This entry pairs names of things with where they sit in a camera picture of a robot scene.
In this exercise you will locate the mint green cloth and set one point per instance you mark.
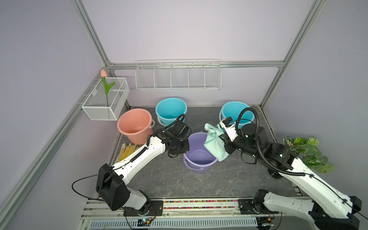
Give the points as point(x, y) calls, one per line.
point(213, 142)

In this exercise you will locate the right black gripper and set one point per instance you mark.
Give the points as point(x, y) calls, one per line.
point(225, 138)

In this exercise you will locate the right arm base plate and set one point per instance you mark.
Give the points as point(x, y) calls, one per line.
point(247, 206)

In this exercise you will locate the potted green plant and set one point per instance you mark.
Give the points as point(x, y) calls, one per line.
point(309, 153)

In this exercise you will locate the white vented cable duct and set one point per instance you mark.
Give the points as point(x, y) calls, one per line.
point(173, 223)

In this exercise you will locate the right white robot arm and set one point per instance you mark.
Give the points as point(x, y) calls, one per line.
point(326, 208)

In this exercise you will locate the teal bucket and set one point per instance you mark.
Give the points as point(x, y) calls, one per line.
point(169, 109)
point(233, 109)

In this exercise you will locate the pink artificial tulip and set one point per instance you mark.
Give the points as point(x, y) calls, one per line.
point(107, 87)

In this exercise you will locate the purple bucket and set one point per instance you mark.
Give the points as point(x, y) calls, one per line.
point(198, 158)

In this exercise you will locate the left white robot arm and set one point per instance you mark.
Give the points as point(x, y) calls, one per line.
point(112, 180)

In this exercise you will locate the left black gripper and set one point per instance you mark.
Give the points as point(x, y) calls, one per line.
point(182, 143)

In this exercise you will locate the pink plastic bucket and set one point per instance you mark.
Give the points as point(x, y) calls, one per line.
point(136, 124)

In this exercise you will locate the white wire basket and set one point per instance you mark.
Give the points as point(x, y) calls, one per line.
point(95, 104)

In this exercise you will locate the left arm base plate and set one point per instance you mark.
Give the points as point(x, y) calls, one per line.
point(151, 208)

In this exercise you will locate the yellow white work glove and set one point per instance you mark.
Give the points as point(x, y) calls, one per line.
point(126, 150)

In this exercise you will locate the long white wire shelf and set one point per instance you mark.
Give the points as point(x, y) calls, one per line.
point(178, 74)

